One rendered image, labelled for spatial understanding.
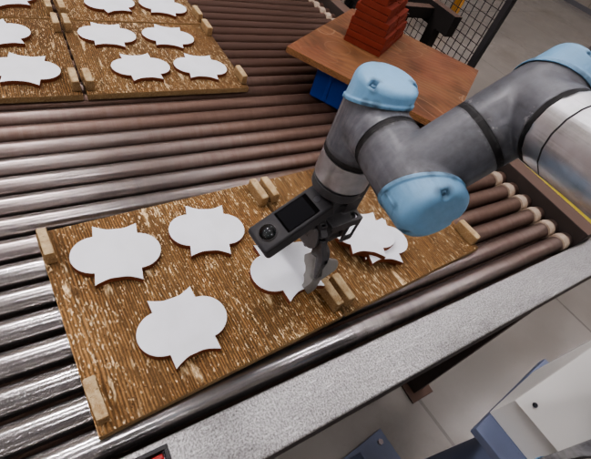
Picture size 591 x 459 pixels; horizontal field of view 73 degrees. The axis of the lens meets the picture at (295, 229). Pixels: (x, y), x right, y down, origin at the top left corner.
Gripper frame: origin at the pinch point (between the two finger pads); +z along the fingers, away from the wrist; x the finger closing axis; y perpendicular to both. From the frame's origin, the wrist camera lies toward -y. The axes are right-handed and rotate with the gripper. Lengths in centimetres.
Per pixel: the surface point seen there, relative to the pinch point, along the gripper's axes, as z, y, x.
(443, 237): 5.2, 42.4, -5.0
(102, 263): 5.1, -25.5, 14.8
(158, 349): 4.9, -23.1, -2.5
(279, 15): 9, 67, 106
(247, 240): 5.9, -0.7, 10.9
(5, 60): 6, -28, 76
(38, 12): 7, -16, 101
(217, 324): 4.8, -13.9, -2.7
